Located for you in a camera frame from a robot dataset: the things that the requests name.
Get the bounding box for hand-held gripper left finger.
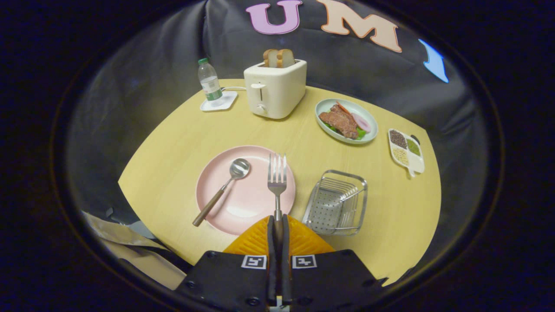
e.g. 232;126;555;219
176;215;278;312

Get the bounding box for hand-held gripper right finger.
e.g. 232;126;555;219
281;214;384;312

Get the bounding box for wooden handled metal fork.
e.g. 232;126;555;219
267;153;288;243

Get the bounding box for wooden handled metal spoon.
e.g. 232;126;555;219
193;158;251;227

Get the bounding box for pink round plate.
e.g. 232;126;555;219
196;145;296;236

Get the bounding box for person's beige clothing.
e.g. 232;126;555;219
80;210;191;291

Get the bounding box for white divided condiment dish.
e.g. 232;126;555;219
388;128;425;178

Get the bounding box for green lettuce leaf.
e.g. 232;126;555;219
323;121;367;140

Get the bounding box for brown meat slices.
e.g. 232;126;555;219
319;104;359;140

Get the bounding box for pink ham slice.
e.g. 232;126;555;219
351;113;372;133

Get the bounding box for pale green oval plate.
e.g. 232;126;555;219
315;98;379;145

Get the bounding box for white square coaster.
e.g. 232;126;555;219
200;91;238;112

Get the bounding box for white toaster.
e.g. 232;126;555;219
244;59;307;120

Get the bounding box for clear plastic water bottle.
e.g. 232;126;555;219
198;58;224;107

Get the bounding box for metal wire drainer basket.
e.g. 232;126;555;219
302;169;368;237

